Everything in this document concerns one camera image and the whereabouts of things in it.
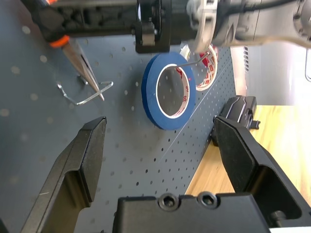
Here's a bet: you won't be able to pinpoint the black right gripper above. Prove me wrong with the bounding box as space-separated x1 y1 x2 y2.
58 0 189 54

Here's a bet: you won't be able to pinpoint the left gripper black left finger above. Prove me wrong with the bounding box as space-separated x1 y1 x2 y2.
20 116 107 233

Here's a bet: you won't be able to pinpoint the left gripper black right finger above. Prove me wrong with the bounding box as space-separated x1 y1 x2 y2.
212 115 311 229

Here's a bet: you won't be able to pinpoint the orange black needle-nose pliers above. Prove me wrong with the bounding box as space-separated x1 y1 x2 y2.
20 0 105 102

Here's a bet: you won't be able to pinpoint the blue tape roll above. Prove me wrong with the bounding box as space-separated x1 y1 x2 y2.
140 51 197 131

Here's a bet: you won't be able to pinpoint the grey metal pegboard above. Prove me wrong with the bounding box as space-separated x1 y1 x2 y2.
0 0 238 233

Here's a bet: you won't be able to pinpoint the black plastic tool case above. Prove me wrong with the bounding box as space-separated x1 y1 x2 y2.
211 95 261 146

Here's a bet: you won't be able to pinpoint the white tape roll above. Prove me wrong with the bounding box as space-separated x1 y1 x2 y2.
179 43 219 92

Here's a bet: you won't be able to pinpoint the silver straight peg hook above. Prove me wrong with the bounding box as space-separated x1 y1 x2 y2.
173 52 210 68

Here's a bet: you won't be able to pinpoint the silver wire loop hook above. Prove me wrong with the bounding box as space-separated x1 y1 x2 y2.
56 77 114 106

